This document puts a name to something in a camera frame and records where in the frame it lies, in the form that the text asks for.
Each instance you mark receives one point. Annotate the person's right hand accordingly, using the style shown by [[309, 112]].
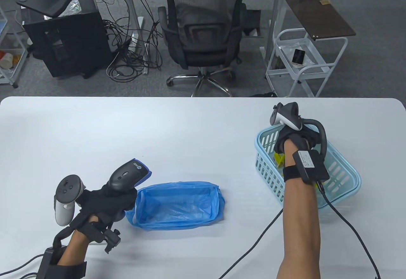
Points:
[[295, 138]]

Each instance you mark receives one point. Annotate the blue plastic bag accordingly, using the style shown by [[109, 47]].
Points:
[[174, 209]]

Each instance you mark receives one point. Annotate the black blue barcode scanner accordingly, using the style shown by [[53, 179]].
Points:
[[127, 174]]

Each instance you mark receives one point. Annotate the person's left hand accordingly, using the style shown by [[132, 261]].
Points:
[[101, 203]]

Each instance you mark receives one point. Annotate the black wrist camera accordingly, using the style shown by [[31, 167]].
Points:
[[111, 237]]

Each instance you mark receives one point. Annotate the black phone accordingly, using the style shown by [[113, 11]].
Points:
[[298, 57]]

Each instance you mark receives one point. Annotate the white paper cup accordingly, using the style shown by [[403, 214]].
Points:
[[6, 61]]

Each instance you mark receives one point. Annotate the black white handheld controller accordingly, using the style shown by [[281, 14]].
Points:
[[65, 209], [288, 114]]

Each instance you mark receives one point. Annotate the black computer tower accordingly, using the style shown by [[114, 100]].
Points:
[[76, 44]]

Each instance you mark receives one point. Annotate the black wrist sensor box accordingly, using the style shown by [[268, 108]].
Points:
[[309, 165], [47, 260]]

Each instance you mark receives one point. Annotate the person's right forearm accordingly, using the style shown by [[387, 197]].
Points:
[[298, 228]]

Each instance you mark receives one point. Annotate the black mesh office chair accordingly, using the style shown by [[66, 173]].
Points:
[[203, 41]]

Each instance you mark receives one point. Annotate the clear plastic bag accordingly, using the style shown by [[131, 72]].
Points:
[[73, 6]]

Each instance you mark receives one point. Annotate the white desk leg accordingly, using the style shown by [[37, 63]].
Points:
[[131, 6], [275, 6]]

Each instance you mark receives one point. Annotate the dark brown board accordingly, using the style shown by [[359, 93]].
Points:
[[320, 17]]

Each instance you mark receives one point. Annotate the black bag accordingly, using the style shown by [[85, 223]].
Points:
[[252, 19]]

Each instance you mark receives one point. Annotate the light blue plastic basket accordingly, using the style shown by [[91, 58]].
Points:
[[341, 171]]

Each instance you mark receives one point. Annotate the black floor object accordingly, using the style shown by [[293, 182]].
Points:
[[265, 95]]

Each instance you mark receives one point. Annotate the yellow chrysanthemum tea package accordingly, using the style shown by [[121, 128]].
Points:
[[279, 160]]

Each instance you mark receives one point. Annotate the white metal cart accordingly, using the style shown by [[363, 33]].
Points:
[[282, 73]]

